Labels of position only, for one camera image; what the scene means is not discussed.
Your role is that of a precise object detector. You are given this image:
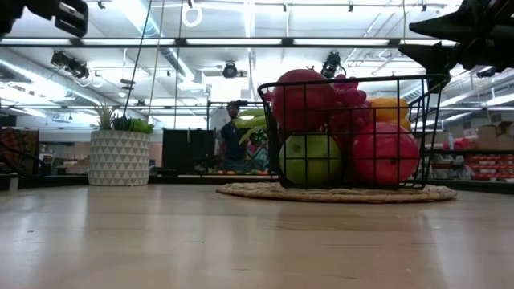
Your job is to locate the dark patterned panel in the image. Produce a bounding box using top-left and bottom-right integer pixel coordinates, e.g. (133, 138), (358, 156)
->
(0, 128), (40, 176)

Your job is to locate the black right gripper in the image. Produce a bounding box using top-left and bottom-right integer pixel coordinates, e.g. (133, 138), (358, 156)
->
(398, 0), (514, 76)

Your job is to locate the purple grape bunch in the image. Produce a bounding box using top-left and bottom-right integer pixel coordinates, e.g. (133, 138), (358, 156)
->
(331, 74), (373, 136)

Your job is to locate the black aluminium table frame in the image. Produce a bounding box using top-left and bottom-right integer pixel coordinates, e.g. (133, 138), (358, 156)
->
(0, 173), (280, 190)

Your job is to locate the black cabinet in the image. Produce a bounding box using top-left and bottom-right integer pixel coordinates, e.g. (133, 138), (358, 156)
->
(162, 128), (216, 174)

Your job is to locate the brown cardboard box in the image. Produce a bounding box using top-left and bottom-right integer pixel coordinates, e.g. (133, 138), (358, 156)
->
(477, 121), (514, 150)

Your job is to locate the round woven placemat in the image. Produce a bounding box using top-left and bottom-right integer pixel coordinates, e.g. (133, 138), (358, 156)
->
(216, 182), (458, 204)

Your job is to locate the yellow bell pepper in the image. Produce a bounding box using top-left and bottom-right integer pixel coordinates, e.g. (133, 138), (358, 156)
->
(368, 97), (413, 132)

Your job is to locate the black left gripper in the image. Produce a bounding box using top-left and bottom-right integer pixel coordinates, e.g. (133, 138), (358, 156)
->
(23, 0), (90, 39)

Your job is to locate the shelf with red bins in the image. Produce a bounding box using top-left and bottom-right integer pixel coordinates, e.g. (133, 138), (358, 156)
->
(417, 149), (514, 193)

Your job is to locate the black ceiling spotlight cluster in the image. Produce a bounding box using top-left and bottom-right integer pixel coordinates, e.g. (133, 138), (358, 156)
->
(50, 50), (90, 80)

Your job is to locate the colourful patterned box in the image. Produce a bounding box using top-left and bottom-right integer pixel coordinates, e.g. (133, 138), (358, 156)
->
(247, 132), (271, 172)

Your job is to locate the black overhead light rail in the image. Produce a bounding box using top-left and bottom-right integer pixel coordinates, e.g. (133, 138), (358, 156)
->
(0, 37), (459, 50)

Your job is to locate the succulent in white patterned pot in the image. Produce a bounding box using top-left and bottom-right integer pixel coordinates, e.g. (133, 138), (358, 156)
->
(88, 102), (156, 187)

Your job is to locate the thin black hanging cable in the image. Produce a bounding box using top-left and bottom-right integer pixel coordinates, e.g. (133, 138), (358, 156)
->
(122, 0), (153, 117)

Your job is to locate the person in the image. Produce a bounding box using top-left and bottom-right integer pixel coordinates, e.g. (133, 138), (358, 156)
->
(219, 102), (251, 172)

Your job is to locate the black wire basket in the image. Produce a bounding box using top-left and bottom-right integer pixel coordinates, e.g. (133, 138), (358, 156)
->
(256, 74), (451, 191)

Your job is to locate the green pear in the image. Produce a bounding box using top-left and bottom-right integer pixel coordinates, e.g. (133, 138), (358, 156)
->
(279, 133), (343, 186)

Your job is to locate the white hanging ring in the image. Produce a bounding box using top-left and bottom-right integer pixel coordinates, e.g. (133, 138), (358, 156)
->
(181, 0), (204, 28)

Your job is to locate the round red fruit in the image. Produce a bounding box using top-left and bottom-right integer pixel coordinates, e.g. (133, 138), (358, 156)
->
(271, 68), (336, 133)

